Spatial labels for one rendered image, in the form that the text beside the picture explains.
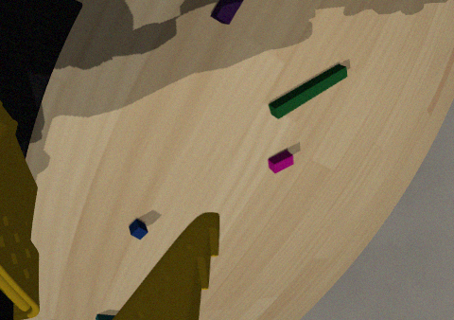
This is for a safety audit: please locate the magenta rectangular block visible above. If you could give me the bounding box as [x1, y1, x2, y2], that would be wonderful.
[268, 151, 293, 173]

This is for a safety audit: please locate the turquoise rod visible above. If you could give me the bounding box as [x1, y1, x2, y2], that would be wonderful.
[96, 314, 115, 320]

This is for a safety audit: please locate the dark green rod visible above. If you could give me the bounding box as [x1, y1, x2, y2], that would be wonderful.
[269, 64, 347, 119]

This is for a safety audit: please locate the purple rod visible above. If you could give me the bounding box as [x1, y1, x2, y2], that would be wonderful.
[210, 0, 243, 25]

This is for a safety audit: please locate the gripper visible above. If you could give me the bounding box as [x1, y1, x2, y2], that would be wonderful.
[113, 212, 219, 320]

